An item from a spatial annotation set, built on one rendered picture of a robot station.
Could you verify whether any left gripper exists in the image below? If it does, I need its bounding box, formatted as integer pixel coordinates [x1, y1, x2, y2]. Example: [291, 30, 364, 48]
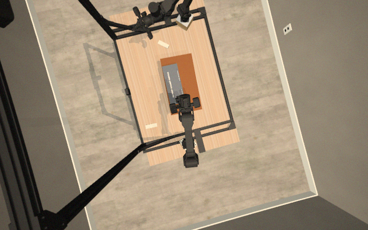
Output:
[131, 7, 155, 39]

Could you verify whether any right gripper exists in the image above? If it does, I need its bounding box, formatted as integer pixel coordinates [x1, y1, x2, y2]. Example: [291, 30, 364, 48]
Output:
[169, 97, 200, 114]

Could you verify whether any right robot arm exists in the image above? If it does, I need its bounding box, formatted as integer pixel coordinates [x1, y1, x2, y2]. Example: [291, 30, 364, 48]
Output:
[175, 94, 199, 168]

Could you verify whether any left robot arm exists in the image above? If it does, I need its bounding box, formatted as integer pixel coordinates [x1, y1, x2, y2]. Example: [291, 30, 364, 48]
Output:
[141, 0, 193, 23]

